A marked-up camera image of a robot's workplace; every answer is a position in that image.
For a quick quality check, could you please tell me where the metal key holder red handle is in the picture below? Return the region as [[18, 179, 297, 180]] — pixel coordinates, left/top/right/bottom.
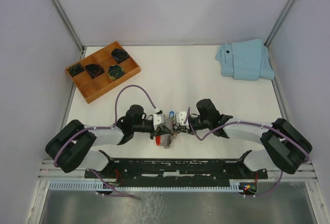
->
[[155, 119, 176, 149]]

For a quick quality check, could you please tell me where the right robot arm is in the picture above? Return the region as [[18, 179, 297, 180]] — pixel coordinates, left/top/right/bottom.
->
[[175, 99, 312, 178]]

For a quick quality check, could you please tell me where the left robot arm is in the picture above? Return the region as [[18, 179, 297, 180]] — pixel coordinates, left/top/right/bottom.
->
[[45, 105, 173, 178]]

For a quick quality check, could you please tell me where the black green rolled band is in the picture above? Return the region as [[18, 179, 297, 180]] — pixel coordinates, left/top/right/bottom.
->
[[107, 65, 125, 81]]

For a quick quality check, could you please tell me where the black rolled band back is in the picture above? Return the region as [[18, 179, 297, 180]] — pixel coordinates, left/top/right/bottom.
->
[[111, 48, 129, 64]]

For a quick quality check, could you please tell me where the wooden compartment tray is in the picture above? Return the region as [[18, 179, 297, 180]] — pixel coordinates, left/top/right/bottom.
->
[[65, 41, 141, 104]]

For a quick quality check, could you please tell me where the black red rolled band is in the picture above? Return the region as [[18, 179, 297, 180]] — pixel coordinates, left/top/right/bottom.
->
[[85, 63, 105, 79]]

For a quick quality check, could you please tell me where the light blue folded cloth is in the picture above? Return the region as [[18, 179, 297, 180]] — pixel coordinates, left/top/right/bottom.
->
[[215, 39, 275, 81]]

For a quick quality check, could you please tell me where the black yellow rolled band left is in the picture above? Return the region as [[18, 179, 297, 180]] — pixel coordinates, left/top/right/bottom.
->
[[68, 63, 84, 77]]

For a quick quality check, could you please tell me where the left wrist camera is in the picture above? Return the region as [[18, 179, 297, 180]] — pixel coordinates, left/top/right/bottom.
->
[[153, 109, 167, 129]]

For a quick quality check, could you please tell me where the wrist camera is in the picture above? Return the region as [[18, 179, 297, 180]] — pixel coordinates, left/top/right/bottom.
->
[[153, 109, 167, 129], [175, 111, 189, 127]]

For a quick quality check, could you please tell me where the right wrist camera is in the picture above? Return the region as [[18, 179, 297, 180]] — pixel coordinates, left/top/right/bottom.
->
[[175, 111, 189, 127]]

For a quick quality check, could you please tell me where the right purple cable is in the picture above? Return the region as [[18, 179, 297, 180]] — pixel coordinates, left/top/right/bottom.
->
[[187, 106, 311, 198]]

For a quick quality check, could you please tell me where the purple cable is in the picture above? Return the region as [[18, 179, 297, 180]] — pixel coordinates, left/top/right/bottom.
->
[[53, 85, 163, 199], [187, 106, 311, 198]]

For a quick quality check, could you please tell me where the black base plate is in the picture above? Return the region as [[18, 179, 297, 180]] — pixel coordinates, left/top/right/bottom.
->
[[98, 158, 268, 188]]

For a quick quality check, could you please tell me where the grey cable duct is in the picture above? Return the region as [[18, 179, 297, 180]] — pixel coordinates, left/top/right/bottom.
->
[[48, 179, 256, 191]]

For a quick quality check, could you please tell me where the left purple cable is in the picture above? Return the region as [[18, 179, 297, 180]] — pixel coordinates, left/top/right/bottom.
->
[[53, 85, 163, 199]]

